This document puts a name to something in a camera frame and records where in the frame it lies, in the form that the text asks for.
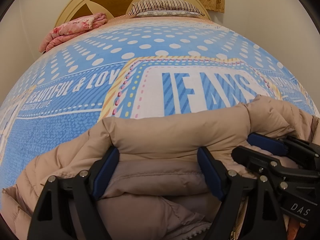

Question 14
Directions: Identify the striped pillow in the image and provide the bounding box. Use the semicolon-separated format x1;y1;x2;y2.
128;0;206;17

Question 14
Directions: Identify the folded pink floral blanket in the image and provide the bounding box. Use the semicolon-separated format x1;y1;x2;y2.
39;12;108;53

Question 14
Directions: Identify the beige quilted puffer jacket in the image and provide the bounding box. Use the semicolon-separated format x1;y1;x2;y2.
0;95;320;240

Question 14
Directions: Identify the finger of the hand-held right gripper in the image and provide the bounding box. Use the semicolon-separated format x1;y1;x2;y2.
231;145;320;182
247;133;320;161

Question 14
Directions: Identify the cream wooden headboard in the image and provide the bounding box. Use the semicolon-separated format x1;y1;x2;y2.
54;0;212;28

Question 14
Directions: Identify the person's right forearm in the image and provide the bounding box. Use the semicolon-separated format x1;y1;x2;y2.
287;216;311;240

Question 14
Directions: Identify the grey patterned pillow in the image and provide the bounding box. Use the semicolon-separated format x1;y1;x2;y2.
136;10;199;18

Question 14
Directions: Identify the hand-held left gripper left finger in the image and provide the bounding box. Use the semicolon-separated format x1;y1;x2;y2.
27;146;119;240

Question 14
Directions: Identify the printed blue pink bedsheet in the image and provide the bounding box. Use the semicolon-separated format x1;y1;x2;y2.
0;14;320;198

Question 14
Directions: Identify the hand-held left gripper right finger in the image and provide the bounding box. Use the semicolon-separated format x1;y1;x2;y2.
197;146;288;240

